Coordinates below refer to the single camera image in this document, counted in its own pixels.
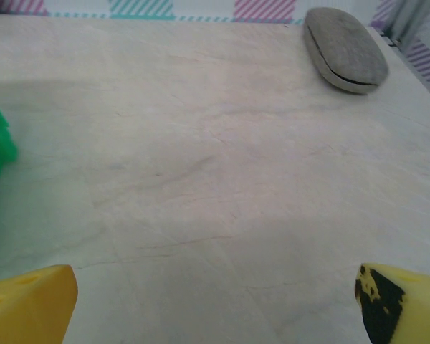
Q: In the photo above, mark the grey oval case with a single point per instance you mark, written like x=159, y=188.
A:
x=344, y=50

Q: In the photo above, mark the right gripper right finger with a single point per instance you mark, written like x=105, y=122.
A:
x=405, y=308

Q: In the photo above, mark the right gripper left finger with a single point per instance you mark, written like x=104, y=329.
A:
x=25, y=308

